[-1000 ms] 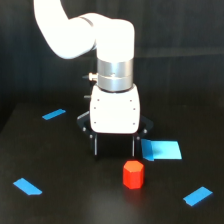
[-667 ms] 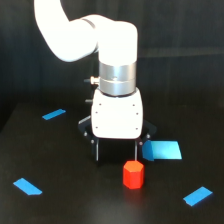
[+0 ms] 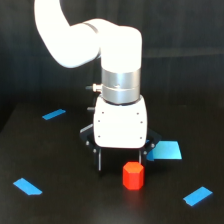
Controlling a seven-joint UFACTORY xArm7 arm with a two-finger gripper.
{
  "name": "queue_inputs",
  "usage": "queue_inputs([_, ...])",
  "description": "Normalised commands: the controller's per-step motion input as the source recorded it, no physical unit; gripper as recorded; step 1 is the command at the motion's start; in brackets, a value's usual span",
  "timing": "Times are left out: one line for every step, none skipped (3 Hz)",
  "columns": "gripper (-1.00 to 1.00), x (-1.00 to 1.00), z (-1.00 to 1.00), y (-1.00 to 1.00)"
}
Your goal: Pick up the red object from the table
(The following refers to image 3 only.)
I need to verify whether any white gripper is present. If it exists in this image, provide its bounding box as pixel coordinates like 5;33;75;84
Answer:
80;95;161;172

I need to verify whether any red hexagonal block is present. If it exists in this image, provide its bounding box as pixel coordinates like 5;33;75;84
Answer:
122;162;144;190

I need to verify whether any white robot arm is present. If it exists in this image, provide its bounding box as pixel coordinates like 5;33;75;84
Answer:
34;0;161;165

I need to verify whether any large blue folded paper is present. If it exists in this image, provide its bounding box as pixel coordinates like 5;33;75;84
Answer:
147;141;182;161

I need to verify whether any blue tape strip top left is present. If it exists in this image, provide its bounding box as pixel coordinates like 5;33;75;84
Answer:
42;109;66;120

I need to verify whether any blue tape strip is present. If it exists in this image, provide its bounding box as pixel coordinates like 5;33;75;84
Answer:
13;178;42;196
42;109;66;120
183;187;212;206

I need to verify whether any blue tape strip bottom right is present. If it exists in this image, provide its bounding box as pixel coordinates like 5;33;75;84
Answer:
183;187;212;206

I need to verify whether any blue tape strip bottom left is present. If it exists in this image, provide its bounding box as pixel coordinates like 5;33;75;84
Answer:
13;178;42;196

